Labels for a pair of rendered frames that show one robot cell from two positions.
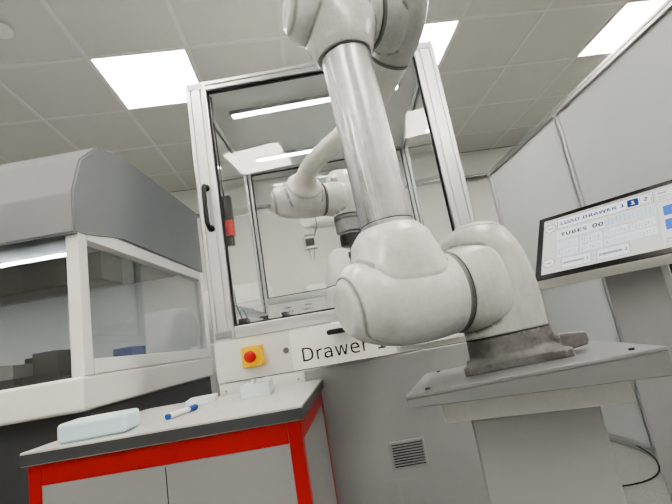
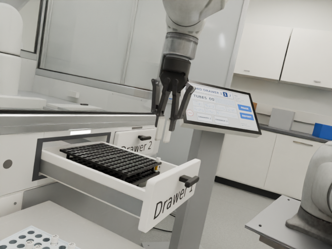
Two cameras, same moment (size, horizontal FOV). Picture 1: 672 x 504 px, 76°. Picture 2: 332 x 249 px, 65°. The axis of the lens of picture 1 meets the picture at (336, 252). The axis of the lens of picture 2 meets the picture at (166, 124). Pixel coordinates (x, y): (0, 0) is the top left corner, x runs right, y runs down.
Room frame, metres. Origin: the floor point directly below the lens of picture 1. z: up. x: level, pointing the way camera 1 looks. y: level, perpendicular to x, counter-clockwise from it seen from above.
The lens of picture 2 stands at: (1.03, 0.61, 1.11)
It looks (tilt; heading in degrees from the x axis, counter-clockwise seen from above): 7 degrees down; 294
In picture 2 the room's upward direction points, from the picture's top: 11 degrees clockwise
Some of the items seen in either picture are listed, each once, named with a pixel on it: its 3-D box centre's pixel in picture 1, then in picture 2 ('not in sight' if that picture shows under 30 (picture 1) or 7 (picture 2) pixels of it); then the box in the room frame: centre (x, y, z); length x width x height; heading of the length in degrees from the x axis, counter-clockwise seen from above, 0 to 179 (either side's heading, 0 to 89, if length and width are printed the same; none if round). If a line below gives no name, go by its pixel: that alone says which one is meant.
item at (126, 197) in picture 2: not in sight; (108, 167); (1.44, 0.02, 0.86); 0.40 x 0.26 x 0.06; 179
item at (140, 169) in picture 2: not in sight; (143, 167); (1.33, 0.02, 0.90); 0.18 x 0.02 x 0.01; 89
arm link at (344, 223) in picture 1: (349, 225); (180, 48); (1.33, -0.06, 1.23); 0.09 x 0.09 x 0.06
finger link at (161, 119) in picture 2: not in sight; (160, 128); (1.34, -0.06, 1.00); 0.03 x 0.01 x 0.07; 89
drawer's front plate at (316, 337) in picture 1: (342, 342); (175, 188); (1.23, 0.03, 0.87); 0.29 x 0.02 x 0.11; 89
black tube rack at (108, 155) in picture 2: not in sight; (111, 166); (1.43, 0.02, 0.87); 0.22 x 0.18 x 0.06; 179
